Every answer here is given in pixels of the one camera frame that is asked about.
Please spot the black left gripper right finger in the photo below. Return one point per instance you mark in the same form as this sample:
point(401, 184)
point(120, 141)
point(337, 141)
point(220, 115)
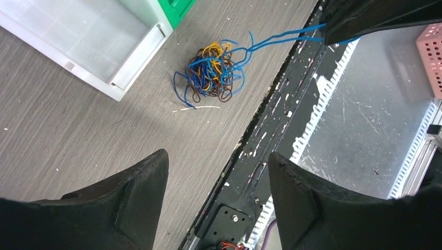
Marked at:
point(314, 213)

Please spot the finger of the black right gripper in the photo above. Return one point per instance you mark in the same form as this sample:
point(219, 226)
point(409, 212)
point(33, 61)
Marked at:
point(346, 20)

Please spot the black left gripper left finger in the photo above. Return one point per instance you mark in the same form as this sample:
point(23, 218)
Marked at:
point(118, 212)

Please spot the pink perforated basket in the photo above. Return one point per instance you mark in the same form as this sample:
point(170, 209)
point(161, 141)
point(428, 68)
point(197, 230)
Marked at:
point(429, 47)

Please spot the green plastic bin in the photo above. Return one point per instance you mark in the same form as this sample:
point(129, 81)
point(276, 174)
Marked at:
point(175, 10)

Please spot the white plastic bin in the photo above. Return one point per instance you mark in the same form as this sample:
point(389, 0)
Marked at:
point(106, 44)

